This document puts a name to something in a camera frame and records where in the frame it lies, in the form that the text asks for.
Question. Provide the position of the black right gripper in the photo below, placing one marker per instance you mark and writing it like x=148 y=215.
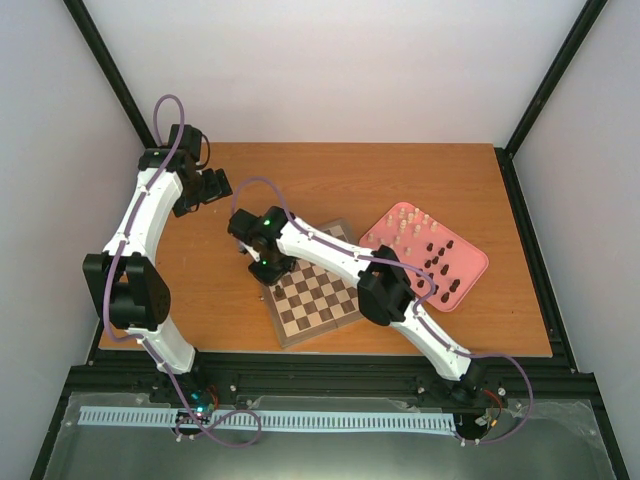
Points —
x=271 y=279

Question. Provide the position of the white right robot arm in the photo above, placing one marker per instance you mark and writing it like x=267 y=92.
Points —
x=277 y=240

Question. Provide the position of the black aluminium frame rail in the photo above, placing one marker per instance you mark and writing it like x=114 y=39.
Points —
x=250 y=375

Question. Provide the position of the wooden chess board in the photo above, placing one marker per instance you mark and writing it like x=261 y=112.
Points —
x=316 y=302

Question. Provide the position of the light blue cable duct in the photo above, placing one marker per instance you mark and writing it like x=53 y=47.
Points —
x=271 y=421

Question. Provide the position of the pink plastic tray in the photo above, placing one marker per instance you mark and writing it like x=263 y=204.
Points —
x=452 y=258

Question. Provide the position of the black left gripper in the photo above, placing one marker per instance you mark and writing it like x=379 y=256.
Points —
x=183 y=205

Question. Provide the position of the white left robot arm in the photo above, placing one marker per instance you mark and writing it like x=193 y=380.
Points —
x=128 y=292

